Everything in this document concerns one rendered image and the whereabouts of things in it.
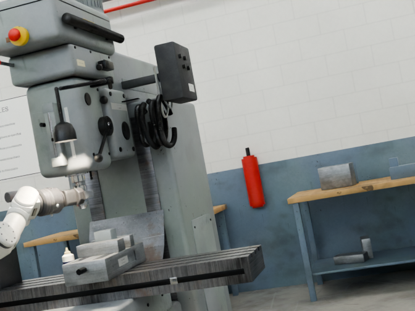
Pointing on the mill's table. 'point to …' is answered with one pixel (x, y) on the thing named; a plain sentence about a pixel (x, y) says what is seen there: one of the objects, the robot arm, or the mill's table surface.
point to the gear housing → (57, 65)
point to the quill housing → (78, 160)
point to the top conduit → (92, 28)
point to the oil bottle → (67, 257)
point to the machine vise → (105, 264)
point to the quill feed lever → (105, 129)
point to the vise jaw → (100, 247)
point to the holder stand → (10, 269)
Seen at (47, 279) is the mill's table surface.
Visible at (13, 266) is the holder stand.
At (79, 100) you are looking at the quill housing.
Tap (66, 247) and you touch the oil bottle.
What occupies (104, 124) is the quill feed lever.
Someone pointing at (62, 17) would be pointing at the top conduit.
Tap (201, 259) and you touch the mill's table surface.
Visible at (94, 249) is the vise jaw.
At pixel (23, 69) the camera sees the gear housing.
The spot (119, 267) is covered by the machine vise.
